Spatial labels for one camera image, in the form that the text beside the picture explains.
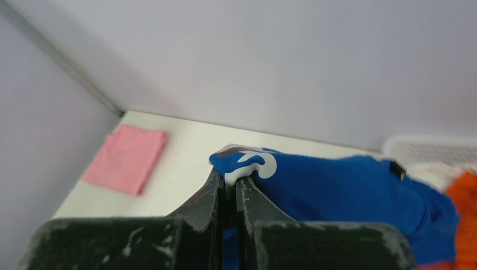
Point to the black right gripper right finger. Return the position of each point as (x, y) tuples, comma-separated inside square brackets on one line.
[(270, 239)]

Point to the folded pink t-shirt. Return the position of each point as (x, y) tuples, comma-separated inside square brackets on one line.
[(127, 159)]

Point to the blue panda print t-shirt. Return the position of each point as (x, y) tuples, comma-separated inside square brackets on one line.
[(357, 188)]

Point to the white t-shirt in basket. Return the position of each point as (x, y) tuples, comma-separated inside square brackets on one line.
[(439, 175)]

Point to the orange t-shirt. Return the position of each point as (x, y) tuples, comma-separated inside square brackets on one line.
[(462, 192)]

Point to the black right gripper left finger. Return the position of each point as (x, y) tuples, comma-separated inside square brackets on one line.
[(188, 238)]

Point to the white plastic laundry basket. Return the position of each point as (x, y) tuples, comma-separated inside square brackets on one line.
[(416, 149)]

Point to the left metal corner post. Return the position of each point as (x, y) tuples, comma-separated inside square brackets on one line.
[(67, 64)]

